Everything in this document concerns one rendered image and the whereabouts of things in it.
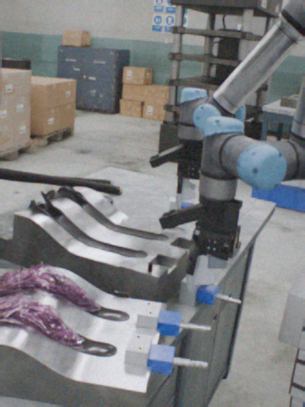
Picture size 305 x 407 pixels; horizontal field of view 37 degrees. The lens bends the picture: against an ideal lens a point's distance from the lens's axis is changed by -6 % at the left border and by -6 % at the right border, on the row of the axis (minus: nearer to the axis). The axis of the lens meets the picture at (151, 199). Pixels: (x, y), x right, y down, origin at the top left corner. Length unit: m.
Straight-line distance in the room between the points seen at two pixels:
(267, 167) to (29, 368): 0.49
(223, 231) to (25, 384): 0.47
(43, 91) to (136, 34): 3.13
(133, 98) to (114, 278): 6.97
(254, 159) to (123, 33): 7.69
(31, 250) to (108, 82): 6.95
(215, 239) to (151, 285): 0.16
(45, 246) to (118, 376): 0.43
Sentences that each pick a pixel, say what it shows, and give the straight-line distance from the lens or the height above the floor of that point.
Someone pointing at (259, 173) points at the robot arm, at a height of 1.14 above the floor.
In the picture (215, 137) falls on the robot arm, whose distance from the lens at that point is 0.88.
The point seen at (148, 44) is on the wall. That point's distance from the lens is 8.18.
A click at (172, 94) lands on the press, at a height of 0.74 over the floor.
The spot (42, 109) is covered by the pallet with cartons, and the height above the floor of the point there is 0.45.
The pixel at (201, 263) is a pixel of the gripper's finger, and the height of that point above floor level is 0.91.
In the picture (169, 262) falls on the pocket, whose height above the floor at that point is 0.88.
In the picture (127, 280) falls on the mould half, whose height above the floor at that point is 0.86.
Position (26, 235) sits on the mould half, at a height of 0.89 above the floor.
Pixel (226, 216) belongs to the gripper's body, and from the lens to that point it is 0.93.
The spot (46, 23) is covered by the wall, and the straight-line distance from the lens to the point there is 9.35.
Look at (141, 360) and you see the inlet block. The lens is 0.76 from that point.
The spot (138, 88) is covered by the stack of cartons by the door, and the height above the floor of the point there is 0.49.
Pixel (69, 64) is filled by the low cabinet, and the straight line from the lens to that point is 8.39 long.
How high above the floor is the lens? 1.34
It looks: 19 degrees down
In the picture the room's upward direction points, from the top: 5 degrees clockwise
